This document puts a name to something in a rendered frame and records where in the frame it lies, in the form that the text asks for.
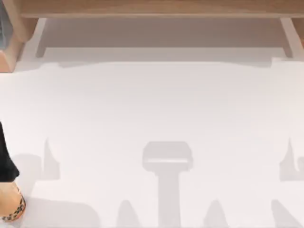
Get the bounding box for wooden open shelf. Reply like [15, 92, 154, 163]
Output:
[19, 0, 304, 59]

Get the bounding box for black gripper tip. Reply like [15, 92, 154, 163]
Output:
[0, 121, 20, 184]

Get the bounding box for wooden cabinet with grey inside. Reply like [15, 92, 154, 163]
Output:
[0, 0, 39, 73]

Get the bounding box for orange leopard print object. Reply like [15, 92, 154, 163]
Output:
[0, 180, 27, 223]

